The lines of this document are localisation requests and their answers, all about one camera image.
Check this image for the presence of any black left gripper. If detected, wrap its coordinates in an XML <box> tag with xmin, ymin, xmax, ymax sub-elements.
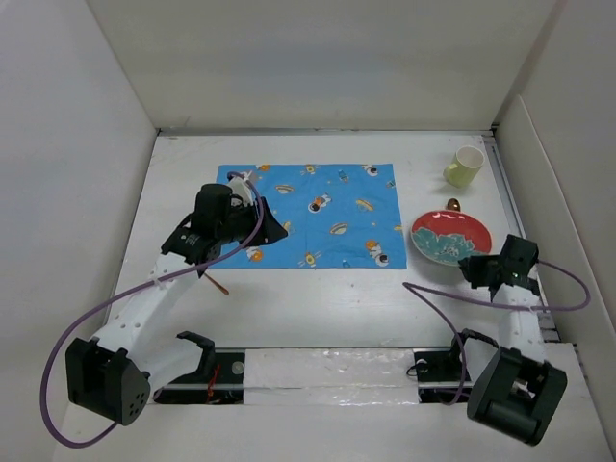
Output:
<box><xmin>217</xmin><ymin>197</ymin><xmax>286</xmax><ymax>247</ymax></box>

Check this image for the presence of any red and teal plate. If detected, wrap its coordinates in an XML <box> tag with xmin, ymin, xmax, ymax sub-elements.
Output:
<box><xmin>410</xmin><ymin>210</ymin><xmax>492</xmax><ymax>267</ymax></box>

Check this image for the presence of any blue space-print cloth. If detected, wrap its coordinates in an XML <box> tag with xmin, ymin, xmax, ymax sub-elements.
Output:
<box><xmin>217</xmin><ymin>164</ymin><xmax>407</xmax><ymax>270</ymax></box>

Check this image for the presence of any pale yellow mug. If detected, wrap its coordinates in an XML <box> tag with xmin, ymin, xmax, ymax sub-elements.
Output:
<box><xmin>443</xmin><ymin>145</ymin><xmax>486</xmax><ymax>188</ymax></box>

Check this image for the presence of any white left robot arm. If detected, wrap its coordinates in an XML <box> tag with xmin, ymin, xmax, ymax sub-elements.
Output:
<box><xmin>65</xmin><ymin>178</ymin><xmax>288</xmax><ymax>426</ymax></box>

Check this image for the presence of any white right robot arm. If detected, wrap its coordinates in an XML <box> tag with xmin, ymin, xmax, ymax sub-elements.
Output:
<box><xmin>459</xmin><ymin>235</ymin><xmax>568</xmax><ymax>447</ymax></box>

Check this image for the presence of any copper spoon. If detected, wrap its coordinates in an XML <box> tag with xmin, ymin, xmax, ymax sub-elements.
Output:
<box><xmin>446</xmin><ymin>198</ymin><xmax>461</xmax><ymax>212</ymax></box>

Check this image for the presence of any copper fork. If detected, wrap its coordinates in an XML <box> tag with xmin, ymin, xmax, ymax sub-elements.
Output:
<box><xmin>203</xmin><ymin>272</ymin><xmax>230</xmax><ymax>295</ymax></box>

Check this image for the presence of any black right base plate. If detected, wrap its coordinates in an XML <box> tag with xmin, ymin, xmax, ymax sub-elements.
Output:
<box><xmin>407</xmin><ymin>347</ymin><xmax>473</xmax><ymax>404</ymax></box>

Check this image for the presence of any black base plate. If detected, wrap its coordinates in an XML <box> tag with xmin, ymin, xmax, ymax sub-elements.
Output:
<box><xmin>153</xmin><ymin>348</ymin><xmax>246</xmax><ymax>405</ymax></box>
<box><xmin>407</xmin><ymin>347</ymin><xmax>473</xmax><ymax>404</ymax></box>

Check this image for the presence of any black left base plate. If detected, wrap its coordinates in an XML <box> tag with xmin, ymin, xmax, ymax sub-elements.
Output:
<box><xmin>153</xmin><ymin>348</ymin><xmax>246</xmax><ymax>405</ymax></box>

